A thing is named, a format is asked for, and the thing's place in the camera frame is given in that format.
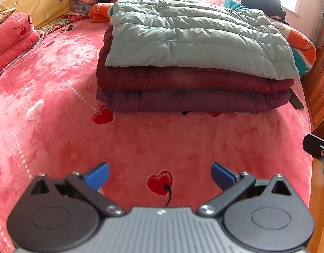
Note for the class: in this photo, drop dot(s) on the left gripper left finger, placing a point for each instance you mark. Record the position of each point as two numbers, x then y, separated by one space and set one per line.
61 214

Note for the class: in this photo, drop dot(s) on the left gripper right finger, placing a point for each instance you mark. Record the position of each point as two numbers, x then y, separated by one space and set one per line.
259 214

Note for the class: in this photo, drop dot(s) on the light green down jacket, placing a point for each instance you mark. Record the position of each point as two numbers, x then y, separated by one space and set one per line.
164 33

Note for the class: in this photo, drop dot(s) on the black clothes pile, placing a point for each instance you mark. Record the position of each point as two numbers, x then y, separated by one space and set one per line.
271 8

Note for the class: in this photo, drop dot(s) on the black smartphone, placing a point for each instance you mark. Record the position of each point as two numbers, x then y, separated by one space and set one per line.
294 100

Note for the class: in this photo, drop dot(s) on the wooden side cabinet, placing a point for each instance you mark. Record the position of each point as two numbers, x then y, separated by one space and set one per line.
313 85

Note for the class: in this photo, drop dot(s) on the pink plush bed cover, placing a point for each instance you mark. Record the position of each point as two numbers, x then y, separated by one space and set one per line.
51 122

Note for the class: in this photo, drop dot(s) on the colourful cartoon quilt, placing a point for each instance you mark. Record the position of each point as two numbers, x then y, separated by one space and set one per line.
303 49

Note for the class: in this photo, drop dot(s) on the maroon folded down jacket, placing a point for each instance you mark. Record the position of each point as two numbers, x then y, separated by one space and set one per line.
181 89

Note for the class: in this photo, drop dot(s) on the pink love you blanket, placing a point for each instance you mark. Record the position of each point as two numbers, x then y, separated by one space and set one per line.
17 35

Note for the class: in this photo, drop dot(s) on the floral small pillow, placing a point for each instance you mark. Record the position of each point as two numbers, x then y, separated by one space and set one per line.
5 14

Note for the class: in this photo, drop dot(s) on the folded pink grey blankets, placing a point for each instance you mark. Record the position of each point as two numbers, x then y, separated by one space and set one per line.
82 6

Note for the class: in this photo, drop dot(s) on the yellow padded headboard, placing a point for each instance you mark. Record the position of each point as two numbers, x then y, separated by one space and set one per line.
41 11

